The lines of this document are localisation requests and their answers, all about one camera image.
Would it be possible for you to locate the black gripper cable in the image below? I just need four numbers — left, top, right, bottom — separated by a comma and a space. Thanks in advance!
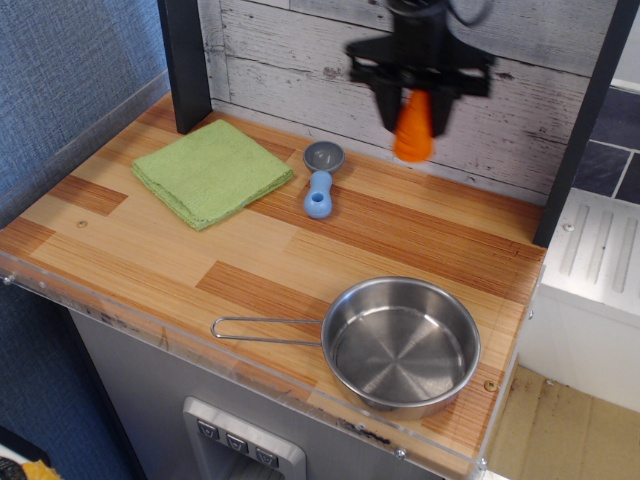
444, 0, 496, 27

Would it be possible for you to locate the black support post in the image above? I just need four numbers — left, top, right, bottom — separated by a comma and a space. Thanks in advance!
533, 0, 639, 248
157, 0, 212, 134

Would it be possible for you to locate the black left support post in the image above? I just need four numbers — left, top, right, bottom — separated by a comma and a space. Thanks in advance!
157, 0, 212, 134

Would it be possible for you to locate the stainless steel saucepan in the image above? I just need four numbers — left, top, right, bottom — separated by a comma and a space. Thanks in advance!
210, 275, 483, 421

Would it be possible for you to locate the orange toy carrot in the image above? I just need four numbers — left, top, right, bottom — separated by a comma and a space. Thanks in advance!
393, 90, 434, 163

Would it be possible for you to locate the blue grey toy scoop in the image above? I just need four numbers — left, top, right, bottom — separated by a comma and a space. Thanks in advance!
303, 141, 346, 219

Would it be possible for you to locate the white ribbed side unit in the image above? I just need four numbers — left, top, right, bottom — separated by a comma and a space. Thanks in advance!
518, 189, 639, 410

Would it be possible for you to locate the green folded cloth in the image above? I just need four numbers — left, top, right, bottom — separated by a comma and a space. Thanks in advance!
131, 120, 293, 231

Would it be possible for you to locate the silver dispenser button panel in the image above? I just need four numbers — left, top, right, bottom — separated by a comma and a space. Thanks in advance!
183, 397, 307, 479

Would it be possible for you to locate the black right support post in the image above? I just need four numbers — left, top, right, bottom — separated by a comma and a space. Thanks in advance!
533, 0, 639, 248

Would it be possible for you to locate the yellow object bottom corner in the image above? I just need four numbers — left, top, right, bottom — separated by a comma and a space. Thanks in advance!
20, 461, 62, 480

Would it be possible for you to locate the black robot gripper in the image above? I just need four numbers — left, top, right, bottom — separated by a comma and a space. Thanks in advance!
345, 1, 494, 136

